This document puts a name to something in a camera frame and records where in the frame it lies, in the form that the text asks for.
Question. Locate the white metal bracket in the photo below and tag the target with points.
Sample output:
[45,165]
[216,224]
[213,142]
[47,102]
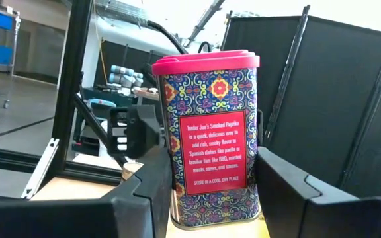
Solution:
[41,165]

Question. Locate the red-lidded patterned spice tin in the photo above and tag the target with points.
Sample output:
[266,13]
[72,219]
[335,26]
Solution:
[210,99]

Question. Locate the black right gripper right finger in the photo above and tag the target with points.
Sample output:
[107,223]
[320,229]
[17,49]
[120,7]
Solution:
[309,215]

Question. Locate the black folding partition screen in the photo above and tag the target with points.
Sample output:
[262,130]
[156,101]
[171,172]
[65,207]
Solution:
[336,99]

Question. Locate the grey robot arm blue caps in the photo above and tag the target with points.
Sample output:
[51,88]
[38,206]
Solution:
[121,70]

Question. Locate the black aluminium table frame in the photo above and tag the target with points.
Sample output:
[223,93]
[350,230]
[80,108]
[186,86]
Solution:
[71,82]

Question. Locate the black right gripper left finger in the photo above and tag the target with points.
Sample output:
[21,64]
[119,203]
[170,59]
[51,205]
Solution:
[78,218]

